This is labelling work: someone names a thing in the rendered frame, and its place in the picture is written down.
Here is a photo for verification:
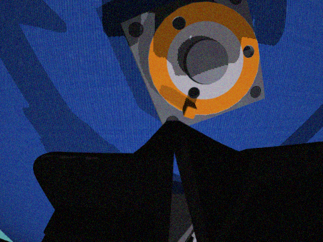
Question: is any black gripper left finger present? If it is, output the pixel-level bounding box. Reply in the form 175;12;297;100
33;120;176;242

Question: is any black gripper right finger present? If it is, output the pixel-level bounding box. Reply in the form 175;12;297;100
173;120;323;242

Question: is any orange round plate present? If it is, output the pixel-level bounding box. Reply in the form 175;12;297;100
147;1;260;118

